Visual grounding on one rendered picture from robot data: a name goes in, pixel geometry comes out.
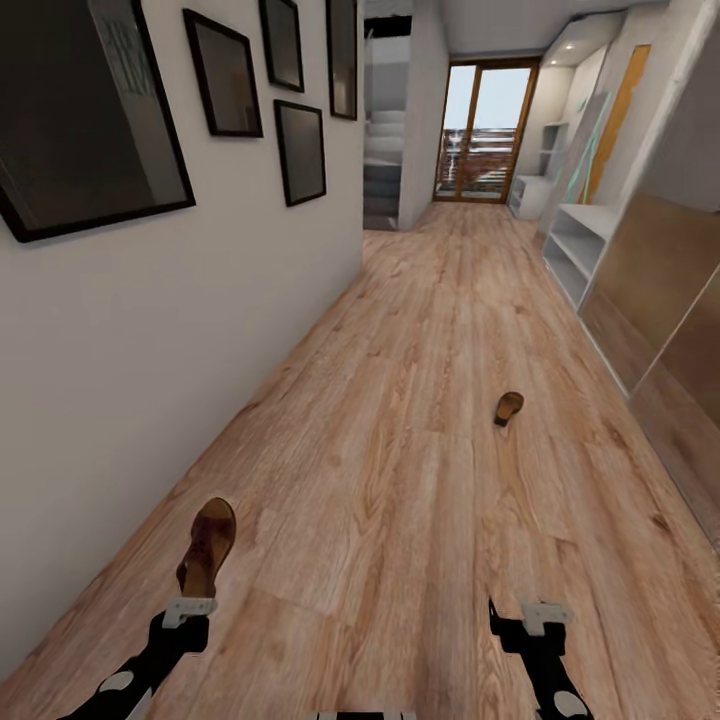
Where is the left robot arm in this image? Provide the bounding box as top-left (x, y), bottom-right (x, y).
top-left (58, 596), bottom-right (219, 720)

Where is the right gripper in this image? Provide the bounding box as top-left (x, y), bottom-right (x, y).
top-left (488, 599), bottom-right (566, 671)

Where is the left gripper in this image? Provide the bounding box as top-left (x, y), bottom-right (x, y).
top-left (148, 614), bottom-right (209, 668)

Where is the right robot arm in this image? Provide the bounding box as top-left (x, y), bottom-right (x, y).
top-left (488, 599), bottom-right (592, 720)

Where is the sandal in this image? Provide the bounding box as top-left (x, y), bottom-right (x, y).
top-left (176, 496), bottom-right (237, 599)
top-left (494, 392), bottom-right (524, 427)

